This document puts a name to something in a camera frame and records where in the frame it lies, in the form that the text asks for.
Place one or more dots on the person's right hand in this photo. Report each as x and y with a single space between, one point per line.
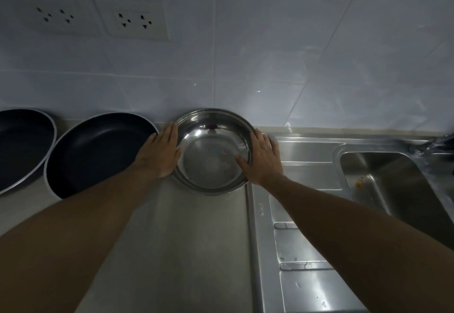
264 160

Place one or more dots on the wide steel two-handled pan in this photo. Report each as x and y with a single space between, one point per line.
213 160

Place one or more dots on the black frying pan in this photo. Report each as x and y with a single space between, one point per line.
95 153
21 146

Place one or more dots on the chrome gooseneck faucet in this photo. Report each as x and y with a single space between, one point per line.
425 146

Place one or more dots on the stainless steel double sink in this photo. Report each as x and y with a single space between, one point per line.
301 288

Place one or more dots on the person's left hand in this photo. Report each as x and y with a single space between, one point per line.
159 153

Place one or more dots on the person's left forearm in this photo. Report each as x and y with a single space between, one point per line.
71 245

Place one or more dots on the person's right forearm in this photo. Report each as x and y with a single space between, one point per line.
372 245

